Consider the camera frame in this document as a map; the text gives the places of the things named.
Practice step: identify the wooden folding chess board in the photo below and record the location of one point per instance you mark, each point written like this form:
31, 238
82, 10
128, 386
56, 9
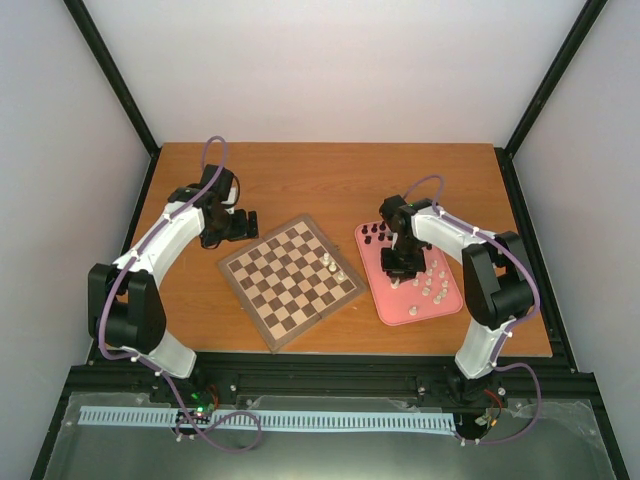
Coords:
282, 284

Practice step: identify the pink rubber tray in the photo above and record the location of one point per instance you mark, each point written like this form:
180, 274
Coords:
392, 305

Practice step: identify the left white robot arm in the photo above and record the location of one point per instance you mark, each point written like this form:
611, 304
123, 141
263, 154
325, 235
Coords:
126, 316

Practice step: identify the black aluminium frame rail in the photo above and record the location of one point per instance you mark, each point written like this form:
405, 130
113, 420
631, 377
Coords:
423, 381

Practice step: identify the light blue cable duct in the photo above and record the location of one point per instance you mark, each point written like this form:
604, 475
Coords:
272, 421

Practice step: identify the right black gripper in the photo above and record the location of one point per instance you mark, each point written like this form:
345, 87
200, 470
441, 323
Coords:
403, 274

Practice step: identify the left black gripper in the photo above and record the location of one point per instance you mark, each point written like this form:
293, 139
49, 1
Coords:
209, 239

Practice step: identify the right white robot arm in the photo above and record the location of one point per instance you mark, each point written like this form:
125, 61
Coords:
499, 290

